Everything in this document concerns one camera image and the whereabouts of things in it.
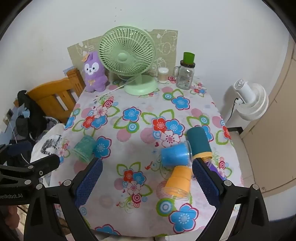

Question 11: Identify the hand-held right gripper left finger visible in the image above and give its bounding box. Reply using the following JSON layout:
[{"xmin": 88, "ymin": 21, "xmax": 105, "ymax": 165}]
[{"xmin": 23, "ymin": 158, "xmax": 103, "ymax": 241}]

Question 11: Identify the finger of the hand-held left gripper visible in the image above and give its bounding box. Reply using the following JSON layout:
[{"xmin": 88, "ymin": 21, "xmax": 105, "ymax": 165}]
[{"xmin": 25, "ymin": 153, "xmax": 61, "ymax": 180}]

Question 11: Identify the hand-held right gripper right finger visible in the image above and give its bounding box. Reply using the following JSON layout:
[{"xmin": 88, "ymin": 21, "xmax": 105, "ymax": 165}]
[{"xmin": 192, "ymin": 158, "xmax": 272, "ymax": 241}]

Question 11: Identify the purple cup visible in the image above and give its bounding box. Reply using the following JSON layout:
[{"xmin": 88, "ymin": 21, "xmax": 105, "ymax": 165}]
[{"xmin": 207, "ymin": 161, "xmax": 226, "ymax": 181}]

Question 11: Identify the orange cup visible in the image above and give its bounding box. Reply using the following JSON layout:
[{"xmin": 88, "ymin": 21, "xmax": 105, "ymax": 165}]
[{"xmin": 163, "ymin": 165, "xmax": 193, "ymax": 200}]

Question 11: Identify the light green ribbed cup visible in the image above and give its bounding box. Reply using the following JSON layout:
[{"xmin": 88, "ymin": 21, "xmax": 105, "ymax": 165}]
[{"xmin": 72, "ymin": 136, "xmax": 97, "ymax": 162}]

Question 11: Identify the blue cup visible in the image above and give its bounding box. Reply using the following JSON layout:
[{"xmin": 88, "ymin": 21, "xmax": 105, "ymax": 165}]
[{"xmin": 160, "ymin": 141, "xmax": 193, "ymax": 168}]

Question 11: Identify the dark teal cup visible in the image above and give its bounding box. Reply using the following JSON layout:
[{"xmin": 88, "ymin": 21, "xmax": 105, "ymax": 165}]
[{"xmin": 186, "ymin": 127, "xmax": 213, "ymax": 161}]

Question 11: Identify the green plastic cup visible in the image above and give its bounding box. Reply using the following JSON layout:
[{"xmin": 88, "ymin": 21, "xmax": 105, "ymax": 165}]
[{"xmin": 183, "ymin": 52, "xmax": 196, "ymax": 65}]

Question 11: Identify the person's left hand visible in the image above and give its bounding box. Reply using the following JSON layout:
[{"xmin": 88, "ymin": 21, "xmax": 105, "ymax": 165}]
[{"xmin": 0, "ymin": 206, "xmax": 18, "ymax": 230}]

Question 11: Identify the white printed cloth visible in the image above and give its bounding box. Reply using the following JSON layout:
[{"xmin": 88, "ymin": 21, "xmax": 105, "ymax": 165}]
[{"xmin": 31, "ymin": 123, "xmax": 68, "ymax": 168}]

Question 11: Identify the dark blue cloth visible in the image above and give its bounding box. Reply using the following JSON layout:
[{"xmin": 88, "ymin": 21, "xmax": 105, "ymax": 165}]
[{"xmin": 0, "ymin": 141, "xmax": 33, "ymax": 163}]

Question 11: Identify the black bag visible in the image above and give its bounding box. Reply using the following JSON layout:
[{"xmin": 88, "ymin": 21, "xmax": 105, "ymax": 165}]
[{"xmin": 17, "ymin": 90, "xmax": 47, "ymax": 142}]

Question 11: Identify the floral tablecloth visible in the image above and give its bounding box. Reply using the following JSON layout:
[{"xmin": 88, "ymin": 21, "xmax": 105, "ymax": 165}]
[{"xmin": 50, "ymin": 75, "xmax": 245, "ymax": 237}]

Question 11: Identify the wooden headboard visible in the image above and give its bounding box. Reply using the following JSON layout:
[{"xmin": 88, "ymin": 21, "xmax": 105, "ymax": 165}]
[{"xmin": 26, "ymin": 67, "xmax": 86, "ymax": 125}]

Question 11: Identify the beige wooden door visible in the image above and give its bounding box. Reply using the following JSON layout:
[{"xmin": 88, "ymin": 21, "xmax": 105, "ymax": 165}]
[{"xmin": 240, "ymin": 35, "xmax": 296, "ymax": 219}]

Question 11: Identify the white standing fan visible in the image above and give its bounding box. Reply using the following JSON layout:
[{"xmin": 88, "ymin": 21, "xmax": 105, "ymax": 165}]
[{"xmin": 228, "ymin": 79, "xmax": 269, "ymax": 121}]

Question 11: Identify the purple plush toy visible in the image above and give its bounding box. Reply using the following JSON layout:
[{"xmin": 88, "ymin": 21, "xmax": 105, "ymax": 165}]
[{"xmin": 82, "ymin": 51, "xmax": 109, "ymax": 93}]

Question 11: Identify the glass mug jar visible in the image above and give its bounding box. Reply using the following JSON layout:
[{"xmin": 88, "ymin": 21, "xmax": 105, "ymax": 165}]
[{"xmin": 173, "ymin": 61, "xmax": 196, "ymax": 90}]

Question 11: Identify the clear cotton swab jar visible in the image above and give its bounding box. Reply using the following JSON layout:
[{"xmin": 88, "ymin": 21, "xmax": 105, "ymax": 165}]
[{"xmin": 157, "ymin": 67, "xmax": 169, "ymax": 83}]

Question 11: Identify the green desk fan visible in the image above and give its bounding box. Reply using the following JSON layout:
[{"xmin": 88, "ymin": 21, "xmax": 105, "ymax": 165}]
[{"xmin": 99, "ymin": 26, "xmax": 159, "ymax": 96}]

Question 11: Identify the thin white cable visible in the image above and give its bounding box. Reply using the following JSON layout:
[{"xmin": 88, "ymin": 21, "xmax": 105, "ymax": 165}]
[{"xmin": 8, "ymin": 117, "xmax": 29, "ymax": 165}]

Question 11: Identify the black metal table frame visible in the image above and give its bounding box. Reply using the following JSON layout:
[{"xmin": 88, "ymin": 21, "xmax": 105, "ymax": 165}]
[{"xmin": 226, "ymin": 127, "xmax": 244, "ymax": 140}]

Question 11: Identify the black power cable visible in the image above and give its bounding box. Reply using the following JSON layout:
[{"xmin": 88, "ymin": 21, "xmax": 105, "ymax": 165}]
[{"xmin": 223, "ymin": 97, "xmax": 239, "ymax": 124}]

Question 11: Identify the white fan cable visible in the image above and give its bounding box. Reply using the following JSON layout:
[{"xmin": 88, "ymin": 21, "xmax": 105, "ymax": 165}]
[{"xmin": 94, "ymin": 76, "xmax": 137, "ymax": 102}]

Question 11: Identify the beige cartoon wall sheet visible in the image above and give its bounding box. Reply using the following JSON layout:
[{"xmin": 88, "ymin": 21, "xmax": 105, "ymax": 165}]
[{"xmin": 67, "ymin": 29, "xmax": 179, "ymax": 78}]

